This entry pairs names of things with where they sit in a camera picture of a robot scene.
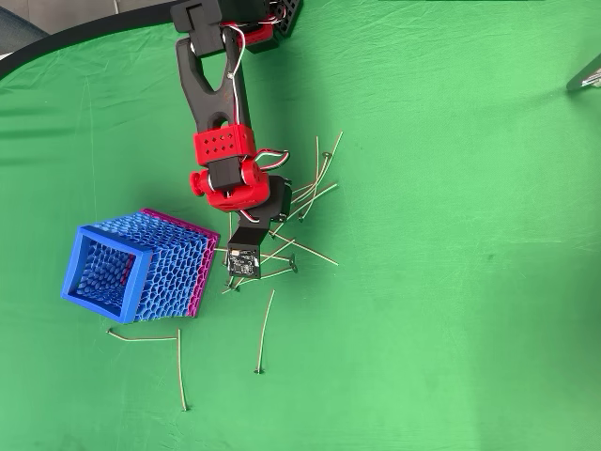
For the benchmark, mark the chrome metal stand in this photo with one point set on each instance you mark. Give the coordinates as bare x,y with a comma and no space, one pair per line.
584,77

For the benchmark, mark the green fabric backdrop black rim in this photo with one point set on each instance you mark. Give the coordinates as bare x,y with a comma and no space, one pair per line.
422,282

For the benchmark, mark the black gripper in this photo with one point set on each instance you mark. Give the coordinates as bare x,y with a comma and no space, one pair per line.
280,201

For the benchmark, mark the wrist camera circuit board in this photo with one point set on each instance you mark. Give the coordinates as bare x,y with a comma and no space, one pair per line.
244,263

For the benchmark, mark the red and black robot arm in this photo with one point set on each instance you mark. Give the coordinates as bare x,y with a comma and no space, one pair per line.
220,145

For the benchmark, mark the blue and magenta lattice basket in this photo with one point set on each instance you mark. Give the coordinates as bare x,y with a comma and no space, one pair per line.
164,263

